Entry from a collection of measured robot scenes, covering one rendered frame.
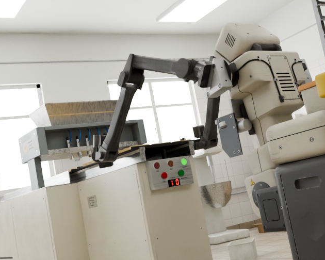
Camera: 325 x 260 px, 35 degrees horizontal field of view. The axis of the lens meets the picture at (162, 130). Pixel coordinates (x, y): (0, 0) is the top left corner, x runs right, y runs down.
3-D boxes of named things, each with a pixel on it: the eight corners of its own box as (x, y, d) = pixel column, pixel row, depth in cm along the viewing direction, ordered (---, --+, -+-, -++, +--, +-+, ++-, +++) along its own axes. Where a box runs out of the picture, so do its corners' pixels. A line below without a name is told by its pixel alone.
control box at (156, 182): (150, 191, 243) (144, 162, 245) (190, 183, 256) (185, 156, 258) (153, 190, 240) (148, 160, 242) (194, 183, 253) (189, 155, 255)
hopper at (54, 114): (31, 136, 321) (28, 115, 323) (110, 129, 353) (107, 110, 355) (48, 126, 298) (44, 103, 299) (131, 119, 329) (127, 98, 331)
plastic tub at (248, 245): (234, 259, 472) (230, 241, 474) (258, 255, 467) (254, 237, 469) (230, 264, 443) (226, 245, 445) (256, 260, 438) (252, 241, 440)
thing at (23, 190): (4, 204, 400) (3, 194, 401) (5, 204, 400) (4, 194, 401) (69, 182, 296) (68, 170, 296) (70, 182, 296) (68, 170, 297)
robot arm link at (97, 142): (100, 159, 231) (116, 159, 237) (101, 133, 233) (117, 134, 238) (86, 159, 241) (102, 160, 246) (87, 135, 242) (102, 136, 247)
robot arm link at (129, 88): (126, 73, 219) (146, 76, 226) (119, 68, 223) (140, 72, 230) (98, 163, 231) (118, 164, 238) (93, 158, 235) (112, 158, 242)
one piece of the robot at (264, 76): (366, 200, 185) (309, 47, 200) (295, 219, 163) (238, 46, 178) (311, 216, 205) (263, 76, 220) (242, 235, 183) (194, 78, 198)
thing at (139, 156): (11, 202, 403) (10, 194, 404) (15, 202, 404) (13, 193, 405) (142, 161, 239) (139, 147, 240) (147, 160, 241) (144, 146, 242)
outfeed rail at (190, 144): (46, 197, 419) (45, 189, 420) (50, 196, 421) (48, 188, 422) (191, 155, 256) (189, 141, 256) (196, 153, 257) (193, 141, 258)
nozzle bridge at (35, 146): (25, 193, 314) (17, 138, 318) (128, 177, 355) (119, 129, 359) (45, 187, 287) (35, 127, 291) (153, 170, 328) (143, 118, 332)
